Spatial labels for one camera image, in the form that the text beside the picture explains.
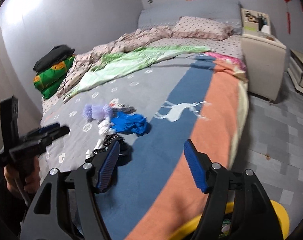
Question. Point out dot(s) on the black plastic bag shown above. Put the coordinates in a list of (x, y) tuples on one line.
[(125, 149)]

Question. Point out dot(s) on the left hand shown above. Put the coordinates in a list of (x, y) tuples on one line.
[(32, 182)]

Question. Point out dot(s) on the black folded cloth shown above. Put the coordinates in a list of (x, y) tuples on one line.
[(56, 55)]

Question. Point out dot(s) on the grey padded headboard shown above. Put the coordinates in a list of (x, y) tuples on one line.
[(223, 11)]

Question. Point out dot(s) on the pink dotted duvet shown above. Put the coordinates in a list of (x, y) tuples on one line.
[(126, 43)]

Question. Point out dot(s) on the right purple mesh ball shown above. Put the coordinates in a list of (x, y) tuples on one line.
[(97, 112)]

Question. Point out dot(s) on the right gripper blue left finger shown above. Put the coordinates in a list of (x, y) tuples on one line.
[(49, 214)]

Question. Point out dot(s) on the white tissue box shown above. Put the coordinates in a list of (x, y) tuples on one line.
[(266, 29)]

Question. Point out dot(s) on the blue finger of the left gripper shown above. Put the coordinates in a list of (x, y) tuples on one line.
[(48, 128), (48, 138)]

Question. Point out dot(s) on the black bottle on cabinet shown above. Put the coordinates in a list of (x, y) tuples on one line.
[(260, 21)]

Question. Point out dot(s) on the green orange folded blanket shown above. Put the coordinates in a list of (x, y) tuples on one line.
[(48, 82)]

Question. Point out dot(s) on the white low drawer cabinet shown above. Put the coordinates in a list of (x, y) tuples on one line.
[(295, 69)]

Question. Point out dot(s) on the pink dotted pillow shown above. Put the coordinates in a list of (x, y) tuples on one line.
[(202, 28)]

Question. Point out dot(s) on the blue plastic bag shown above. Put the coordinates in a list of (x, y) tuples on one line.
[(130, 124)]

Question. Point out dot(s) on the beige bedside cabinet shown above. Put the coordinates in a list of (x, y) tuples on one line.
[(264, 56)]

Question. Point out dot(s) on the grey floral deer blanket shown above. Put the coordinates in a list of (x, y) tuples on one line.
[(155, 193)]

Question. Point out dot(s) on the green white quilt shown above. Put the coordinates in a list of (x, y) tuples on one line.
[(114, 66)]

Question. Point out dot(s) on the white bag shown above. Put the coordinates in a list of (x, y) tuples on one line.
[(105, 127), (97, 147)]

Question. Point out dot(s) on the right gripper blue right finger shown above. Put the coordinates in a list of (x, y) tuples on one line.
[(253, 216)]

